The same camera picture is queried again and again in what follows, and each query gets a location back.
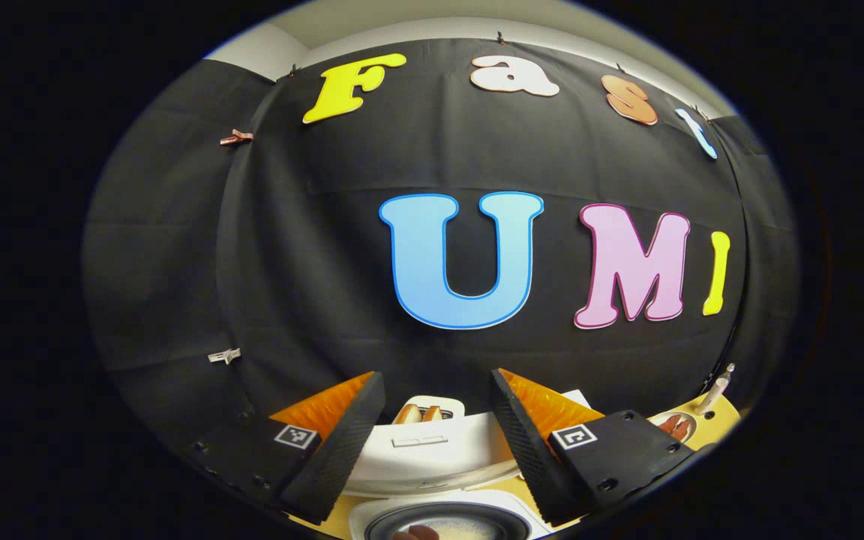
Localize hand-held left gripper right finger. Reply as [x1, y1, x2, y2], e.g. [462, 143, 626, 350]
[490, 367, 697, 527]

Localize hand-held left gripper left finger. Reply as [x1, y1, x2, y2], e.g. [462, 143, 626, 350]
[184, 370, 388, 526]

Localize white rice cooker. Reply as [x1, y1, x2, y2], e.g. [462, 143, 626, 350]
[342, 409, 553, 540]

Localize white rice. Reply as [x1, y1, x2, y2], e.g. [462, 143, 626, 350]
[402, 517, 497, 540]

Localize white toaster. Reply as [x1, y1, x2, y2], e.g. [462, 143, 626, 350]
[387, 395, 467, 425]

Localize white round plate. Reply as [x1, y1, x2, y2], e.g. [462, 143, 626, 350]
[648, 410, 698, 446]

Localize black backdrop cloth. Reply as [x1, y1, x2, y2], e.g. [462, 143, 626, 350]
[83, 37, 800, 451]

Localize small bottle with pink label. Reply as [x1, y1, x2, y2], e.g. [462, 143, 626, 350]
[694, 363, 737, 417]

